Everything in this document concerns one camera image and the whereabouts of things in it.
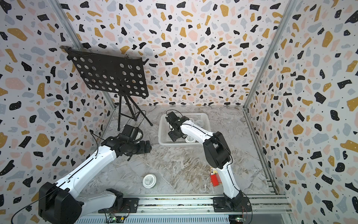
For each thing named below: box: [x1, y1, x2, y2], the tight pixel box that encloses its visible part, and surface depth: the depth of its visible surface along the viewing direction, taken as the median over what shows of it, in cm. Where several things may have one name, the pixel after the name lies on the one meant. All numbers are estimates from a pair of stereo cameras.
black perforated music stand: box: [59, 45, 153, 131], surface depth 78 cm
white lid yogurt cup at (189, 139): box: [185, 135, 196, 143], surface depth 93 cm
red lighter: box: [210, 172, 222, 187], surface depth 83 cm
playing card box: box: [209, 166, 218, 177], surface depth 86 cm
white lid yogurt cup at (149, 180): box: [142, 173, 157, 189], surface depth 78 cm
